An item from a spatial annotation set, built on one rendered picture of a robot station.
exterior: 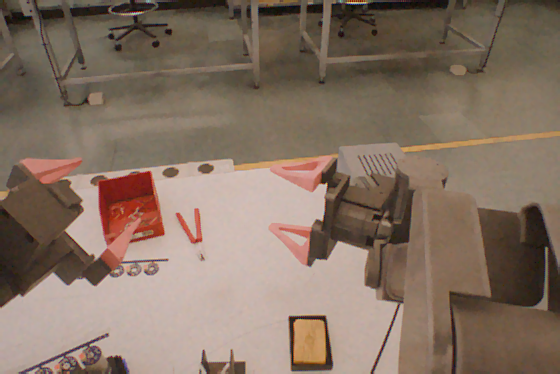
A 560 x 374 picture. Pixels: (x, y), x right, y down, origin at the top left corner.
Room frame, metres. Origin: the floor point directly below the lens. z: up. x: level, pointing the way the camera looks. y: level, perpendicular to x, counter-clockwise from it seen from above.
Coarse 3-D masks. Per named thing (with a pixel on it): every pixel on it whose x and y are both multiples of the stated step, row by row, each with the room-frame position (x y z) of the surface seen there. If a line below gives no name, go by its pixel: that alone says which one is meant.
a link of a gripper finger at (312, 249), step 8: (272, 224) 0.41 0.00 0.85; (280, 224) 0.42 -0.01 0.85; (288, 224) 0.42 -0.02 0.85; (312, 224) 0.36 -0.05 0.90; (320, 224) 0.36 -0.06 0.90; (272, 232) 0.40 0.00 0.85; (280, 232) 0.40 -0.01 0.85; (288, 232) 0.41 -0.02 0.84; (296, 232) 0.41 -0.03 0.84; (304, 232) 0.40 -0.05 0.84; (312, 232) 0.35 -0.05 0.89; (320, 232) 0.35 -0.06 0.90; (288, 240) 0.38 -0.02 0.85; (312, 240) 0.35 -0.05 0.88; (320, 240) 0.35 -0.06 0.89; (288, 248) 0.37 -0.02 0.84; (296, 248) 0.37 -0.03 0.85; (304, 248) 0.37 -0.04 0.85; (312, 248) 0.35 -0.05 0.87; (320, 248) 0.35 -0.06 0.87; (296, 256) 0.36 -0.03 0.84; (304, 256) 0.35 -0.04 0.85; (312, 256) 0.35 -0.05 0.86; (320, 256) 0.34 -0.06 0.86; (304, 264) 0.35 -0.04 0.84; (312, 264) 0.35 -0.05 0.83
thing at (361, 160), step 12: (372, 144) 0.63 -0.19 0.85; (384, 144) 0.63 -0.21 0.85; (396, 144) 0.63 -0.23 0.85; (348, 156) 0.59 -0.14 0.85; (360, 156) 0.59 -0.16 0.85; (372, 156) 0.59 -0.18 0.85; (384, 156) 0.59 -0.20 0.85; (396, 156) 0.59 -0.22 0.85; (348, 168) 0.55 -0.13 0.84; (360, 168) 0.55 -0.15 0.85; (372, 168) 0.55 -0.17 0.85; (384, 168) 0.55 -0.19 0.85
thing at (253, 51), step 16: (48, 0) 2.37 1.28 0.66; (64, 0) 2.38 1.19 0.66; (240, 0) 3.19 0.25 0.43; (32, 16) 2.34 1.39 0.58; (256, 16) 2.57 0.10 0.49; (256, 32) 2.57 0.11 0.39; (48, 48) 2.34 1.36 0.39; (80, 48) 2.95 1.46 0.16; (256, 48) 2.57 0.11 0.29; (240, 64) 2.58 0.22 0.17; (256, 64) 2.57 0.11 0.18; (64, 80) 2.36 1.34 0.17; (80, 80) 2.37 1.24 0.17; (96, 80) 2.39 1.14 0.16; (256, 80) 2.57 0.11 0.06; (64, 96) 2.34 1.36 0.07
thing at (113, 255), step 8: (136, 224) 0.32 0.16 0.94; (128, 232) 0.30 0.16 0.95; (120, 240) 0.28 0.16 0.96; (128, 240) 0.29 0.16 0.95; (112, 248) 0.27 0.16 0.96; (120, 248) 0.27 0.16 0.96; (104, 256) 0.27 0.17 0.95; (112, 256) 0.26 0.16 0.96; (120, 256) 0.26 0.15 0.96; (96, 264) 0.26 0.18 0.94; (104, 264) 0.26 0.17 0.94; (112, 264) 0.26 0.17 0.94; (88, 272) 0.27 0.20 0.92; (96, 272) 0.26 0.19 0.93; (104, 272) 0.26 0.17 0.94; (88, 280) 0.27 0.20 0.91; (96, 280) 0.26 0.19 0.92
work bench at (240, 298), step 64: (192, 192) 0.60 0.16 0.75; (256, 192) 0.60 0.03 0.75; (320, 192) 0.60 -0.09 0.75; (128, 256) 0.43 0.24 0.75; (192, 256) 0.44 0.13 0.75; (256, 256) 0.44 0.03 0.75; (0, 320) 0.31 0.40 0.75; (64, 320) 0.31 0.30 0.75; (128, 320) 0.31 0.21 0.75; (192, 320) 0.32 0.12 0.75; (256, 320) 0.32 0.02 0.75; (384, 320) 0.32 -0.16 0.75
